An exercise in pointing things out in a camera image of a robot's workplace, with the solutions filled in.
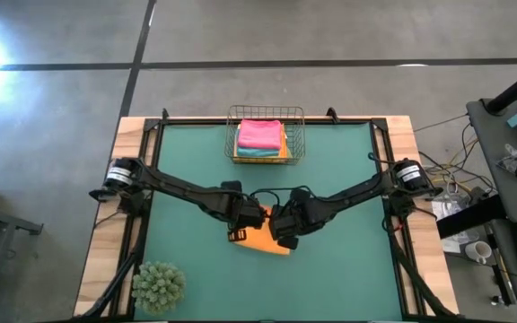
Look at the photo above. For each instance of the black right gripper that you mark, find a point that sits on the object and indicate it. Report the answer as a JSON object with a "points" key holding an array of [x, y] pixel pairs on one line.
{"points": [[299, 215]]}

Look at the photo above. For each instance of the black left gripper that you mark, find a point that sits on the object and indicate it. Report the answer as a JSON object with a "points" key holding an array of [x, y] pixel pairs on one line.
{"points": [[245, 211]]}

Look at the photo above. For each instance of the orange microfiber towel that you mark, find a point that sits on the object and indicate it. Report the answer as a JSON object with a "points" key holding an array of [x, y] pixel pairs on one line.
{"points": [[284, 145], [260, 240]]}

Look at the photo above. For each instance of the yellow microfiber towel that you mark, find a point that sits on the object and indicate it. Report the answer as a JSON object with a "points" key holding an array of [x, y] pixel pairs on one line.
{"points": [[263, 159]]}

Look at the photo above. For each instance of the teal microfiber towel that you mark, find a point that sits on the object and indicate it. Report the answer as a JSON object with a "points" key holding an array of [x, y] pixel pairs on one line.
{"points": [[256, 152]]}

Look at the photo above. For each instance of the pink microfiber towel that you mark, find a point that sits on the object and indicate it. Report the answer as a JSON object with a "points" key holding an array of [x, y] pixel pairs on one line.
{"points": [[260, 133]]}

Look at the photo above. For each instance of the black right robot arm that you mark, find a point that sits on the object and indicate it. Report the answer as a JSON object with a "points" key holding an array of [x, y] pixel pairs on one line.
{"points": [[366, 186]]}

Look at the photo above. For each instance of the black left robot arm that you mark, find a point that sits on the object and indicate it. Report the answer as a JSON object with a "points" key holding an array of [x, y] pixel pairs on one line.
{"points": [[173, 186]]}

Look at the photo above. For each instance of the green table mat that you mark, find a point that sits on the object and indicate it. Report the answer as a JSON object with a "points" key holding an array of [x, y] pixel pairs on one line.
{"points": [[339, 278]]}

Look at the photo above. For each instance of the pale green chenille mitt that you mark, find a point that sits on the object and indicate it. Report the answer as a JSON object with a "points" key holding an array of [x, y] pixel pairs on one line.
{"points": [[159, 288]]}

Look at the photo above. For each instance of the black desk leg beam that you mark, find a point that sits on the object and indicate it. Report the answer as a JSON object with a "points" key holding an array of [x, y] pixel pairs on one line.
{"points": [[469, 217]]}

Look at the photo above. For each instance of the white mug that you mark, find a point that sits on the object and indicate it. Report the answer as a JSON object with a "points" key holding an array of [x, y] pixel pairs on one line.
{"points": [[478, 251]]}

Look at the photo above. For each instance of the grey desk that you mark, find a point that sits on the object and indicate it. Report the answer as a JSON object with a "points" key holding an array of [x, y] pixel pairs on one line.
{"points": [[496, 143]]}

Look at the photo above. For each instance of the black floor stand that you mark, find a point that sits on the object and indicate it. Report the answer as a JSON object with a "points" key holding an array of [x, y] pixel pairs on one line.
{"points": [[7, 220]]}

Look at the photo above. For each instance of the black metal rig frame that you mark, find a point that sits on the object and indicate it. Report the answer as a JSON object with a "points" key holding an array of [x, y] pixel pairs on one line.
{"points": [[151, 123]]}

